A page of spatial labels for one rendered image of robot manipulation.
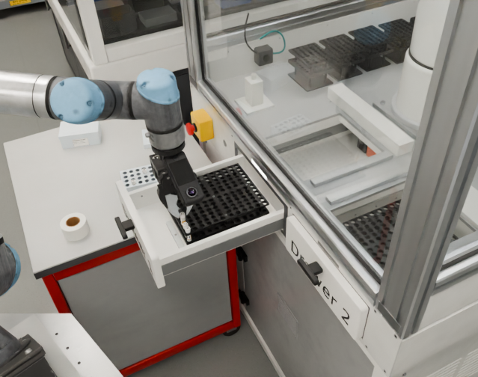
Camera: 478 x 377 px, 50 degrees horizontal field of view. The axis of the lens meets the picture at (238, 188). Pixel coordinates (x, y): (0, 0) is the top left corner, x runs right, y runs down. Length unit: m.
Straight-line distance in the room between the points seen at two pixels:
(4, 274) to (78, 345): 0.23
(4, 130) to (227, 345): 2.03
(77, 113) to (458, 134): 0.57
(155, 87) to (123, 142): 0.79
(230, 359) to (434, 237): 1.36
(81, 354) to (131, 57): 1.09
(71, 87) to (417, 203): 0.57
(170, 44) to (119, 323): 0.99
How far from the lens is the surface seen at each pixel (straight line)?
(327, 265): 1.09
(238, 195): 1.27
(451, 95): 0.67
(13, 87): 0.95
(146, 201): 1.36
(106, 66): 1.91
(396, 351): 1.03
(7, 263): 1.23
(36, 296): 2.38
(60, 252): 1.43
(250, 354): 2.03
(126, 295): 1.60
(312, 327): 1.41
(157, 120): 1.00
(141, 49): 1.92
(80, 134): 1.73
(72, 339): 1.26
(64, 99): 0.88
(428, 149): 0.72
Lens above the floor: 1.77
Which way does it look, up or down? 43 degrees down
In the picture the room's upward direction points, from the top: 3 degrees counter-clockwise
